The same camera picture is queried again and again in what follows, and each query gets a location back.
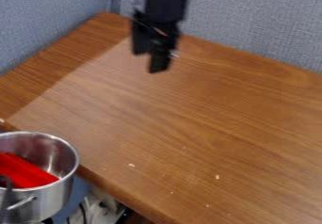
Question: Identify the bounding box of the metal pot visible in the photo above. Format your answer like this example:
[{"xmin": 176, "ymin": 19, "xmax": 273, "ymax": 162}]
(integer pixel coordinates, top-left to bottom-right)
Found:
[{"xmin": 0, "ymin": 132, "xmax": 78, "ymax": 224}]

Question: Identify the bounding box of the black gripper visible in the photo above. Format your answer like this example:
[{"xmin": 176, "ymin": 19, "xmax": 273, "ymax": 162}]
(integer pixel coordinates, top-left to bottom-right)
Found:
[{"xmin": 130, "ymin": 0, "xmax": 188, "ymax": 73}]

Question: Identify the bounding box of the red object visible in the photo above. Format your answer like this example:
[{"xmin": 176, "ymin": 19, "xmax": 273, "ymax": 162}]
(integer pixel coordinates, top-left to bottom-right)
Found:
[{"xmin": 0, "ymin": 152, "xmax": 57, "ymax": 188}]

